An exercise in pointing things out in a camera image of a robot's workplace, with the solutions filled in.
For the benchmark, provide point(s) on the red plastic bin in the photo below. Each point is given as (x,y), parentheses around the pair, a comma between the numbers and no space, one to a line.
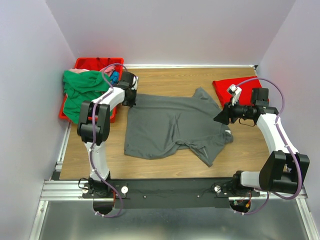
(94,64)

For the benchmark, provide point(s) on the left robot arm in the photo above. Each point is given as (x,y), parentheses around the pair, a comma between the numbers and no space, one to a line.
(94,129)

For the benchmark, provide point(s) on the green t shirt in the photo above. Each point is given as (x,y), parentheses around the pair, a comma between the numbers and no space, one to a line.
(80,87)

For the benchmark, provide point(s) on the grey t shirt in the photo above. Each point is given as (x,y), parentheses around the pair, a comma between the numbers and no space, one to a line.
(159,126)

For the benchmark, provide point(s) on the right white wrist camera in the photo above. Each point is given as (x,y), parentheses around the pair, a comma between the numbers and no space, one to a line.
(235,92)

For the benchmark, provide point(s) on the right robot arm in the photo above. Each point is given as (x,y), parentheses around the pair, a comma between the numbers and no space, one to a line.
(285,169)

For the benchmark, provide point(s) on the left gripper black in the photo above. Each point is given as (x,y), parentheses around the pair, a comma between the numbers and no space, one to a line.
(131,103)

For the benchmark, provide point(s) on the aluminium frame rail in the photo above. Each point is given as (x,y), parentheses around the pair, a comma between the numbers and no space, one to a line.
(63,214)

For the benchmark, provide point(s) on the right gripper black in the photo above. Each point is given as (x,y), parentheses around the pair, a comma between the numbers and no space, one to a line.
(228,112)

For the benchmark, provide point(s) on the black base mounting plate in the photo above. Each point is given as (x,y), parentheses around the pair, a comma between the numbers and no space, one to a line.
(164,193)

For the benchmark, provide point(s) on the blue t shirt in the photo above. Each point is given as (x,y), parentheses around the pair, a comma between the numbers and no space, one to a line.
(114,78)

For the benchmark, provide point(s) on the pink t shirt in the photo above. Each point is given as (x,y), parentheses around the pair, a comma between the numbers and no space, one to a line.
(107,70)

